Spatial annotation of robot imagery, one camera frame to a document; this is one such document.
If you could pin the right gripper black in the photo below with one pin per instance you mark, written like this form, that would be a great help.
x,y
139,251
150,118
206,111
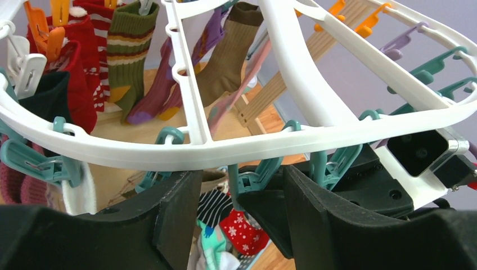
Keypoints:
x,y
366,183

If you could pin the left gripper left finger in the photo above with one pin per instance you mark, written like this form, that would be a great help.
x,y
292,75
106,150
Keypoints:
x,y
152,230

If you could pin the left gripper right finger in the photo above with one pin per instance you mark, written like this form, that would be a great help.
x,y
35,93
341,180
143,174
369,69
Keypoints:
x,y
329,232

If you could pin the argyle brown sock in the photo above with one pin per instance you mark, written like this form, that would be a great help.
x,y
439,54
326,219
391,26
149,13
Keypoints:
x,y
211,179

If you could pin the red christmas sock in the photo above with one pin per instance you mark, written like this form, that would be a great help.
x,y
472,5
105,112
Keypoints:
x,y
244,237

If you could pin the black striped sock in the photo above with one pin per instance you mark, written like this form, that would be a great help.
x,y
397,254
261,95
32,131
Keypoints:
x,y
214,206

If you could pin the teal white sock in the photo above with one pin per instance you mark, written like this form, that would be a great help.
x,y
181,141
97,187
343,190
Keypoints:
x,y
210,250

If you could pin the white hanging sock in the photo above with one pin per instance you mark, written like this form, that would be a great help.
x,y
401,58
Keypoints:
x,y
81,199

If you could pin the maroon purple hanging sock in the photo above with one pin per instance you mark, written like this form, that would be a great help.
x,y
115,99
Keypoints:
x,y
154,102

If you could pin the brown hanging sock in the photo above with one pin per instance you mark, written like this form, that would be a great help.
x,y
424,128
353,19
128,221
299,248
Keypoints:
x,y
222,73

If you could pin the black hanging sock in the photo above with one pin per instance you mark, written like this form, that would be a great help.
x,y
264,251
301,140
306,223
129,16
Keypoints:
x,y
51,97

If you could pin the red hanging sock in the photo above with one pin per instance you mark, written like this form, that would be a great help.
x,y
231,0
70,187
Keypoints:
x,y
80,58

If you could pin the olive striped hanging sock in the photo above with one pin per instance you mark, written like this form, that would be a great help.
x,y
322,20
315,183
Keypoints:
x,y
128,43

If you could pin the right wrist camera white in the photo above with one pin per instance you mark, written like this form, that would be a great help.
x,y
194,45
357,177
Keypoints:
x,y
428,164

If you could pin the wooden hanger rack frame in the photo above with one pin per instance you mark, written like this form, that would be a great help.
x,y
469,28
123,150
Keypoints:
x,y
262,110

